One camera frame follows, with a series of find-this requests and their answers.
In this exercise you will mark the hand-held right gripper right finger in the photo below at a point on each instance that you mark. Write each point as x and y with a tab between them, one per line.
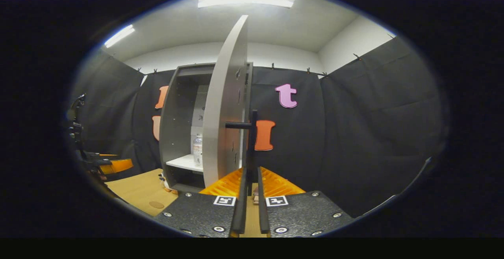
303	215

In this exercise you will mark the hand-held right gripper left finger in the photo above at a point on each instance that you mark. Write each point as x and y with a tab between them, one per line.
197	215

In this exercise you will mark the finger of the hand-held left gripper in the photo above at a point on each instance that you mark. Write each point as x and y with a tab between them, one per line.
100	155
116	166

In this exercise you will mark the clear plastic bottle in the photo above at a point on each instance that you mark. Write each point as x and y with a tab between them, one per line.
197	150

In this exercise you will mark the grey cabinet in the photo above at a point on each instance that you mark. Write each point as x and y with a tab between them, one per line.
177	125

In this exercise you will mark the white cabinet shelf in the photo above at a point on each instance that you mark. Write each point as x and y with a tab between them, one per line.
183	161

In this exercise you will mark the penguin plush toy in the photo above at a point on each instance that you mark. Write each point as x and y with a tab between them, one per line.
167	184

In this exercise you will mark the black backdrop cloth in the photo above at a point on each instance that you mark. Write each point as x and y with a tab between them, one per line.
354	133

